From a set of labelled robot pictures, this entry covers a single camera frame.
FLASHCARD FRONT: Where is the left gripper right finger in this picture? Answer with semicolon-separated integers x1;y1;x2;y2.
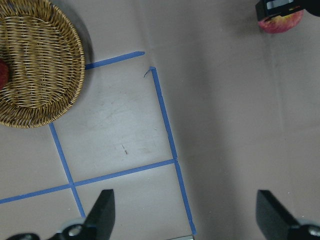
255;189;320;240

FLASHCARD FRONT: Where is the red yellow streaked apple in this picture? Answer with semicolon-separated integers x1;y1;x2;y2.
258;10;304;34

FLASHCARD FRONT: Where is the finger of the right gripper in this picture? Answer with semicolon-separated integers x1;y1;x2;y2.
255;0;320;21

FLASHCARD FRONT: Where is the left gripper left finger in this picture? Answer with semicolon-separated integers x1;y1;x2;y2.
4;188;116;240

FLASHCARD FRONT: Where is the woven wicker basket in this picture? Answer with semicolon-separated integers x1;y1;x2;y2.
0;0;85;128

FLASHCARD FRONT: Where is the dark red basket apple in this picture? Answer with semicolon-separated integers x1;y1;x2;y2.
0;59;10;90

